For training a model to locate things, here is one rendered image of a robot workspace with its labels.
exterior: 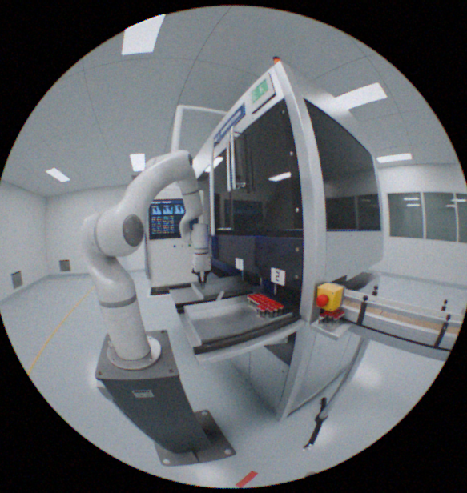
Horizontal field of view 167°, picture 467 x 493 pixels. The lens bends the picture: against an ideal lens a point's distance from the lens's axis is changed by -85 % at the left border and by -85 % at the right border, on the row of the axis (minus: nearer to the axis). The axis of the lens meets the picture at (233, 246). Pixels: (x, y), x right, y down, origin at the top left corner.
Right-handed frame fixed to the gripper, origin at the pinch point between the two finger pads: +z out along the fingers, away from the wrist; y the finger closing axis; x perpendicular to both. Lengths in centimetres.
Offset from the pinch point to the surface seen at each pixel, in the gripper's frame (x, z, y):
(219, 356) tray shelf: 59, 7, 13
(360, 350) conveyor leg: 80, 18, -36
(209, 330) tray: 44.8, 6.1, 11.1
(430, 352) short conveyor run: 111, 7, -32
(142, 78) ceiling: -41, -200, 66
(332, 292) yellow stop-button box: 68, -9, -20
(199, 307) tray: 28.0, 4.4, 10.0
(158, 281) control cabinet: -42, 10, 25
